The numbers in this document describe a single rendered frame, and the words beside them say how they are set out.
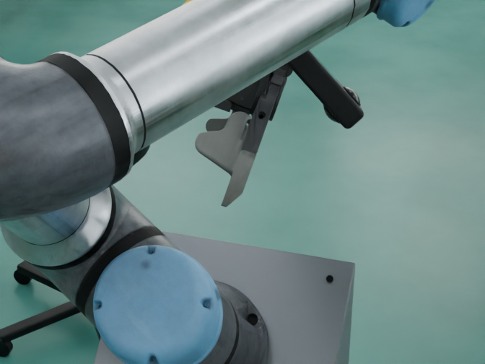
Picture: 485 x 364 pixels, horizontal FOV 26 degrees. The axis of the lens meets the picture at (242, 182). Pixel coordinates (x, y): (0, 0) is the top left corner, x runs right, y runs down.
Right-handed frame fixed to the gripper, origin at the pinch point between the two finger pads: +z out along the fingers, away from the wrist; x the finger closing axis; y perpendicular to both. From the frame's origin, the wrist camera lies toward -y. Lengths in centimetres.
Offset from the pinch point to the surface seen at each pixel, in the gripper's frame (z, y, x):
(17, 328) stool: 79, 38, -142
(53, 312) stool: 75, 32, -149
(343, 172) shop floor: 28, -34, -234
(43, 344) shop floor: 83, 31, -147
